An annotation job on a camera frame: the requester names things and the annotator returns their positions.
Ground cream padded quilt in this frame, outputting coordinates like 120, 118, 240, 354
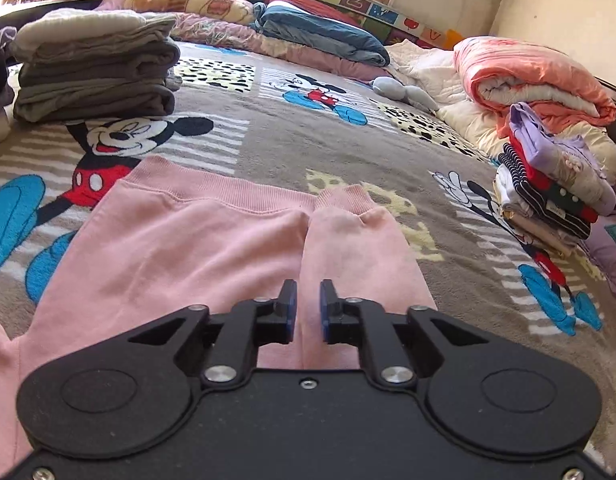
438, 105, 616, 196

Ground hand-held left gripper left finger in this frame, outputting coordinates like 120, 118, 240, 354
129, 280, 297, 391

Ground white quilted blanket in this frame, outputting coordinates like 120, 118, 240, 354
385, 39, 469, 111

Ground stack of grey folded clothes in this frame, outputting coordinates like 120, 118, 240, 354
8, 8, 181, 123

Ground lilac printed cloth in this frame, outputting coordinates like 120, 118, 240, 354
583, 210, 616, 286

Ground pale blue plush toy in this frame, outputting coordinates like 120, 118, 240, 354
370, 76, 441, 113

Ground cartoon mouse printed blanket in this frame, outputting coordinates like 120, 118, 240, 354
0, 40, 616, 480

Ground pink pants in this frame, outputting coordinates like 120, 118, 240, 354
0, 155, 439, 480

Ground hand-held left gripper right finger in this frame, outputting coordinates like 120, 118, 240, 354
319, 280, 489, 391

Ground red folded blanket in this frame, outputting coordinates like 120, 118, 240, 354
269, 0, 361, 28

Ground salmon pink folded quilt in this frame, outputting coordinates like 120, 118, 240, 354
453, 36, 616, 136

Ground orange printed pillow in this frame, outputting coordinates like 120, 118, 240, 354
124, 0, 259, 26

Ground stack of colourful folded clothes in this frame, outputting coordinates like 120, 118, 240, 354
490, 101, 616, 256

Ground blue folded quilt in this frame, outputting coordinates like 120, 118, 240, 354
253, 2, 391, 67

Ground dark wooden desk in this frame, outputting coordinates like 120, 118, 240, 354
0, 0, 106, 26

